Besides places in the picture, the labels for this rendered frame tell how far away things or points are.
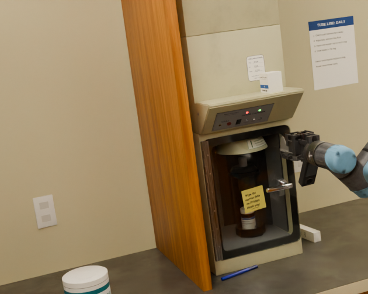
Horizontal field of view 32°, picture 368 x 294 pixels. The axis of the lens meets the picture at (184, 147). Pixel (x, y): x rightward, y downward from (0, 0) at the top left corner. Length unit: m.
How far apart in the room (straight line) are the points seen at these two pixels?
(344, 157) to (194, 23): 0.61
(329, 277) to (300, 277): 0.09
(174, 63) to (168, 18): 0.13
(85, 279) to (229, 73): 0.76
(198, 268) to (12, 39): 0.99
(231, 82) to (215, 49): 0.11
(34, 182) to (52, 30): 0.54
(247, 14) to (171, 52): 0.31
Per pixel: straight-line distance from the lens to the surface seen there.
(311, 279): 2.03
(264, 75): 1.98
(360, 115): 2.78
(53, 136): 2.31
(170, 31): 1.85
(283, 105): 2.01
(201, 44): 1.97
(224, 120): 1.94
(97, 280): 1.83
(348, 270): 2.08
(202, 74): 1.98
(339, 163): 1.77
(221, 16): 2.00
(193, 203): 1.92
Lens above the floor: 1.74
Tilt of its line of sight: 11 degrees down
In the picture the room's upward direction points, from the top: 7 degrees counter-clockwise
